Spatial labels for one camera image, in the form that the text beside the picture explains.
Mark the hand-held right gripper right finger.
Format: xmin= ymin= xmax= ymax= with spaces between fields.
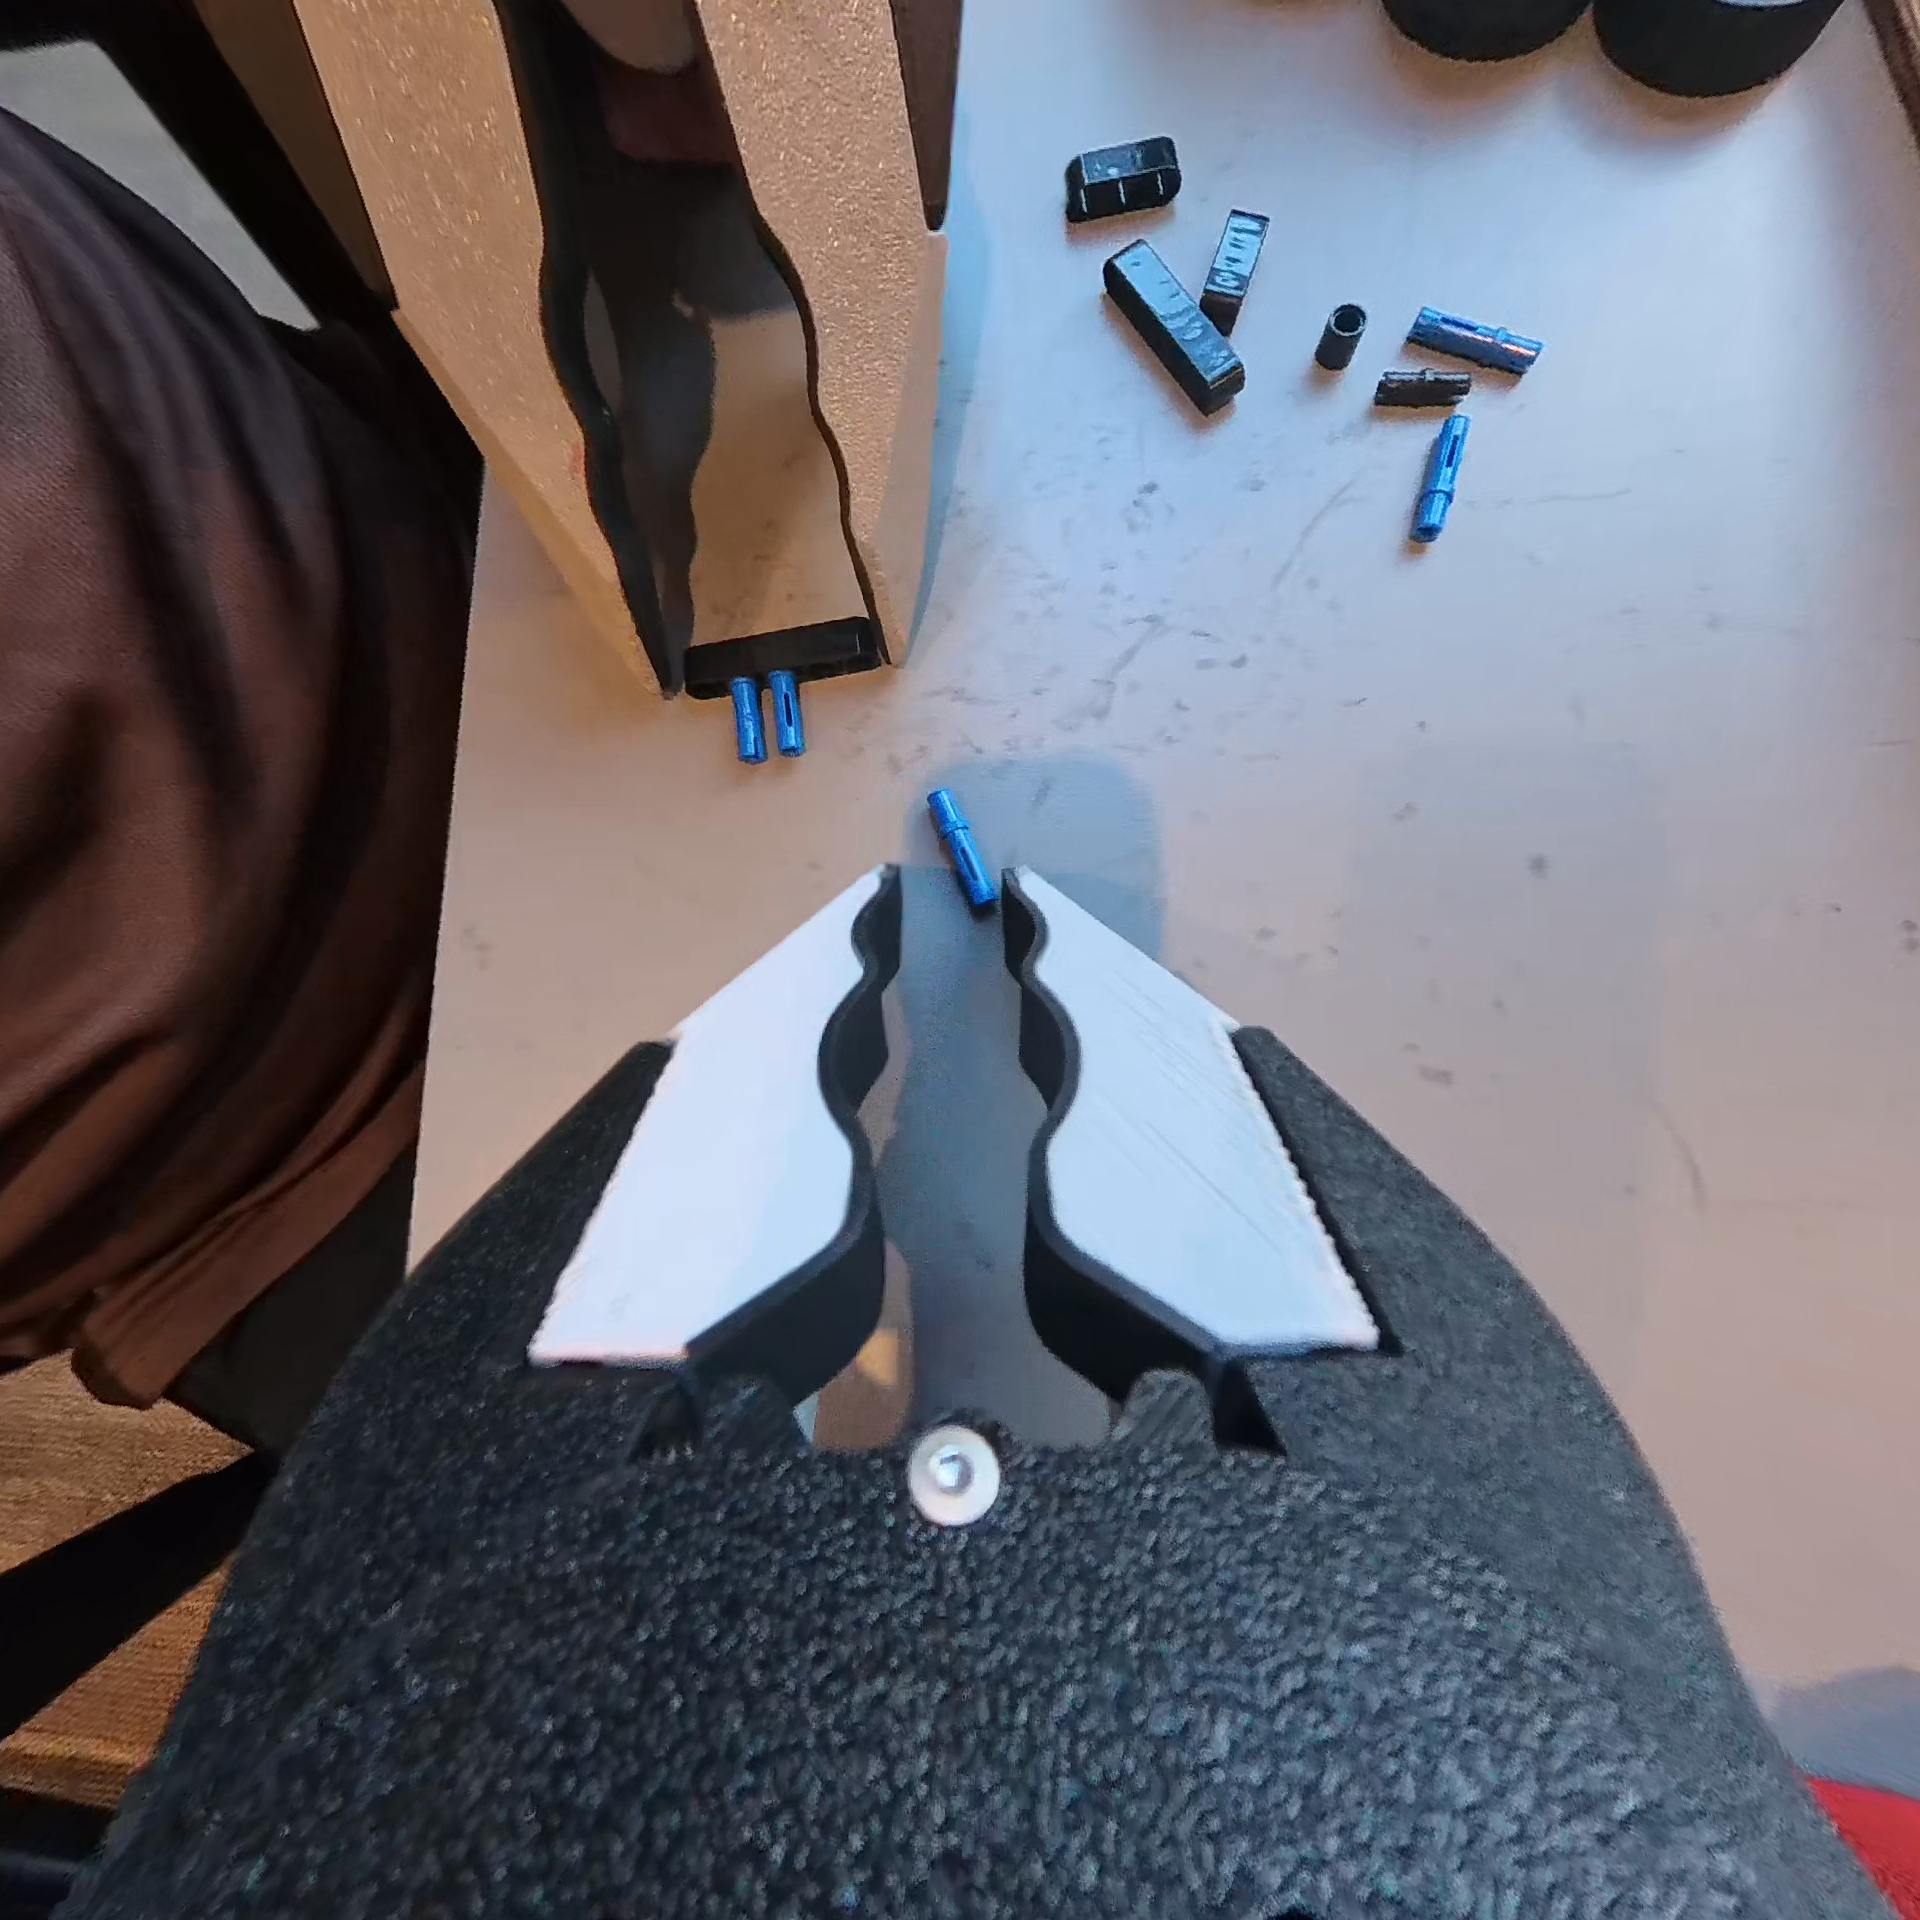
xmin=1007 ymin=868 xmax=1382 ymax=1388

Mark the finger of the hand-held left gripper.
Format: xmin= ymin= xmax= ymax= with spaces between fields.
xmin=694 ymin=0 xmax=948 ymax=666
xmin=296 ymin=0 xmax=694 ymax=702

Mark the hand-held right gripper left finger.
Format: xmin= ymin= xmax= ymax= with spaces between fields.
xmin=529 ymin=868 xmax=907 ymax=1402

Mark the long black toy beam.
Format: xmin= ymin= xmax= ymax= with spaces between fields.
xmin=688 ymin=616 xmax=879 ymax=702
xmin=1100 ymin=239 xmax=1252 ymax=420

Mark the white desk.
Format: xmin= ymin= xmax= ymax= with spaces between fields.
xmin=406 ymin=0 xmax=1920 ymax=1789

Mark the short black toy beam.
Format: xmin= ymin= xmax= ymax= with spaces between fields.
xmin=1064 ymin=137 xmax=1182 ymax=231
xmin=1201 ymin=206 xmax=1276 ymax=334

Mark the person's brown sweater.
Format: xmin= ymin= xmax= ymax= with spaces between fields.
xmin=0 ymin=104 xmax=478 ymax=1402

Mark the black rubber toy tire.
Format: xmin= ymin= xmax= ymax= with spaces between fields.
xmin=1591 ymin=0 xmax=1838 ymax=95

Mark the red toy brick car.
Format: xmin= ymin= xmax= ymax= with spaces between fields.
xmin=1786 ymin=1769 xmax=1920 ymax=1920

